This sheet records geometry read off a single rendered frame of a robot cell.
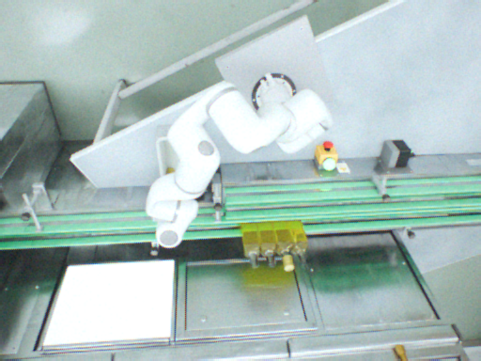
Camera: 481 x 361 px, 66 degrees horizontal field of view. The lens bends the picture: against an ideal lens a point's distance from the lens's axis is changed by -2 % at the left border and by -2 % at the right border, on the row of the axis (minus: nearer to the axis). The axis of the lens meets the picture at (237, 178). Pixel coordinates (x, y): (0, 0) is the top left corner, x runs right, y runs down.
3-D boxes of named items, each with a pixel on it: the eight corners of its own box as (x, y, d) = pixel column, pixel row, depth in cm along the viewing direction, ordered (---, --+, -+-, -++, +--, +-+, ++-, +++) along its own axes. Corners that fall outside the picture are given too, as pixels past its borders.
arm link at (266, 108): (271, 87, 90) (250, 69, 77) (304, 131, 87) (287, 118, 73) (229, 124, 94) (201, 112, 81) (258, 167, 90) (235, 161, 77)
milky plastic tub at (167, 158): (163, 174, 148) (162, 188, 142) (157, 125, 135) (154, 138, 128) (208, 172, 150) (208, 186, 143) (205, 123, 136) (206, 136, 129)
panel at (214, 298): (67, 268, 144) (38, 354, 118) (65, 263, 142) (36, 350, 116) (296, 254, 151) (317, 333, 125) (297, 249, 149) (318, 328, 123)
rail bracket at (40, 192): (47, 198, 147) (28, 242, 129) (34, 164, 136) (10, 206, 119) (59, 197, 147) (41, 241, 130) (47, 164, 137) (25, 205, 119)
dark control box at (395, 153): (379, 156, 153) (387, 168, 146) (383, 139, 148) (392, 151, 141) (397, 155, 153) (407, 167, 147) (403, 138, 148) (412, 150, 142)
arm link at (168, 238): (166, 199, 99) (201, 207, 102) (167, 183, 109) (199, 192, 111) (152, 247, 104) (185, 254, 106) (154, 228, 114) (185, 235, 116)
